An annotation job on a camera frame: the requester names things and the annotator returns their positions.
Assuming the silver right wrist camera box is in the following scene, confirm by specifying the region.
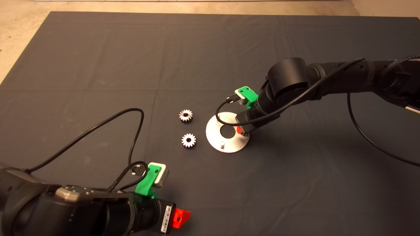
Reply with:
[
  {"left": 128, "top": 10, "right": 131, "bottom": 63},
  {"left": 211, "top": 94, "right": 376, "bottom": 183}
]
[{"left": 234, "top": 89, "right": 248, "bottom": 105}]

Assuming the round metal carrier plate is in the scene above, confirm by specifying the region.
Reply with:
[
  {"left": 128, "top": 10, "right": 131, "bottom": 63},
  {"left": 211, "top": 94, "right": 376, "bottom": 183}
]
[{"left": 206, "top": 112, "right": 250, "bottom": 153}]

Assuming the black left camera cable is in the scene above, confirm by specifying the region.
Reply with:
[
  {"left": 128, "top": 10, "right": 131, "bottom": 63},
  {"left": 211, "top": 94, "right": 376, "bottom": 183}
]
[{"left": 26, "top": 108, "right": 150, "bottom": 191}]

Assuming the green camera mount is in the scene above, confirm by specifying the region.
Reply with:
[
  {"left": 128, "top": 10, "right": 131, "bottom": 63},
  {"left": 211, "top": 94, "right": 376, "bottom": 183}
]
[
  {"left": 135, "top": 164, "right": 162, "bottom": 199},
  {"left": 238, "top": 86, "right": 260, "bottom": 109}
]

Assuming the green right camera mount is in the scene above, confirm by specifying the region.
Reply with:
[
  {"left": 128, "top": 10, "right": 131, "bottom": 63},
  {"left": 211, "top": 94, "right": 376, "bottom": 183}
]
[{"left": 238, "top": 86, "right": 260, "bottom": 109}]

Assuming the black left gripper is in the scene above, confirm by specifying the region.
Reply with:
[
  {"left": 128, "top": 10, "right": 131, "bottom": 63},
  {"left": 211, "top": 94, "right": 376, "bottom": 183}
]
[{"left": 130, "top": 195, "right": 191, "bottom": 236}]

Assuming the small steel planetary gear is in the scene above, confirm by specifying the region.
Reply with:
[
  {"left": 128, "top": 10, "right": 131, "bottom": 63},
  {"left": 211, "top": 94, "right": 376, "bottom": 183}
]
[
  {"left": 181, "top": 133, "right": 197, "bottom": 148},
  {"left": 179, "top": 109, "right": 193, "bottom": 124}
]

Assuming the braided right arm cable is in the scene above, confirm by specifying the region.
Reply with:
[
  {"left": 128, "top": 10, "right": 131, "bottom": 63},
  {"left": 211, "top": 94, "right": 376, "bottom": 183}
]
[{"left": 386, "top": 54, "right": 420, "bottom": 86}]

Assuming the green left camera mount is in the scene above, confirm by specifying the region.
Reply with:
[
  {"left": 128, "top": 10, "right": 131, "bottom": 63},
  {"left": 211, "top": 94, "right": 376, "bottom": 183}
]
[{"left": 135, "top": 164, "right": 162, "bottom": 199}]

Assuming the dark grey table cloth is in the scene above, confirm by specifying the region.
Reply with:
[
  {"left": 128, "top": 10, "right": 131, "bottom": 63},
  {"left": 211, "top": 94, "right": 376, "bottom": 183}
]
[{"left": 0, "top": 12, "right": 420, "bottom": 236}]

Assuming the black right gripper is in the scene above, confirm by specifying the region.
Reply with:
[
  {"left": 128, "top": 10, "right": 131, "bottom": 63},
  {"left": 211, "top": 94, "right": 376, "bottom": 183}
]
[{"left": 237, "top": 110, "right": 263, "bottom": 134}]

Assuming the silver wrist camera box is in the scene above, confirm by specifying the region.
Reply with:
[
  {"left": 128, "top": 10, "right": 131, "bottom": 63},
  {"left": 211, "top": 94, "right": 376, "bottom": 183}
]
[
  {"left": 148, "top": 162, "right": 170, "bottom": 188},
  {"left": 234, "top": 89, "right": 248, "bottom": 105}
]

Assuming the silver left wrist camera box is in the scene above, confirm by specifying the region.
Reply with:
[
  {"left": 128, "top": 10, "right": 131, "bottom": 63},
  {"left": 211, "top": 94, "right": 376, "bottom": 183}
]
[{"left": 148, "top": 162, "right": 170, "bottom": 188}]

